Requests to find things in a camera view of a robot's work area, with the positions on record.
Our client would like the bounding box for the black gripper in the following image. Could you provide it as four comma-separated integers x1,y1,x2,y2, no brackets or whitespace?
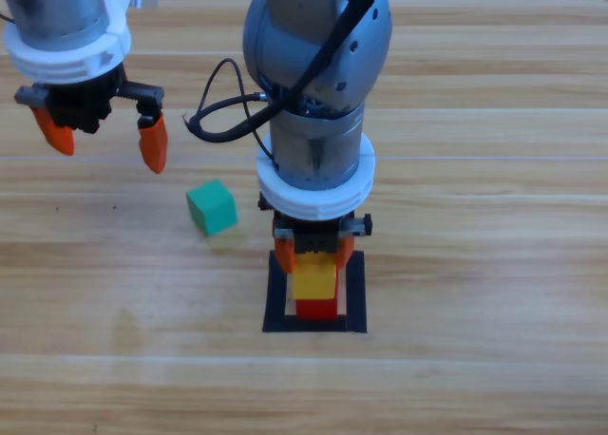
273,210,374,274
13,67,169,175

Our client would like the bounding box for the yellow wooden cube block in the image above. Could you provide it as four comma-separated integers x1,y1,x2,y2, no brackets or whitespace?
291,252,337,301

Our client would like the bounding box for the red wooden cube block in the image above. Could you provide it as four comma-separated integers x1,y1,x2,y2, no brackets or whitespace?
294,263,341,321

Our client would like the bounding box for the green wooden cube block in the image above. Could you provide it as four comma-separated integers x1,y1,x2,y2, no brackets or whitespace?
185,179,238,238

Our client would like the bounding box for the black tape square outline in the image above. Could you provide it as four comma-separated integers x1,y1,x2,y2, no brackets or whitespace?
261,249,369,334

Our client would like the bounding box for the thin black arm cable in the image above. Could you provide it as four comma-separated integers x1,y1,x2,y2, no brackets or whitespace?
199,57,279,170

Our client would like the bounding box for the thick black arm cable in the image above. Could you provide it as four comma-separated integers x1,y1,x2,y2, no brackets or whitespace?
182,0,389,144

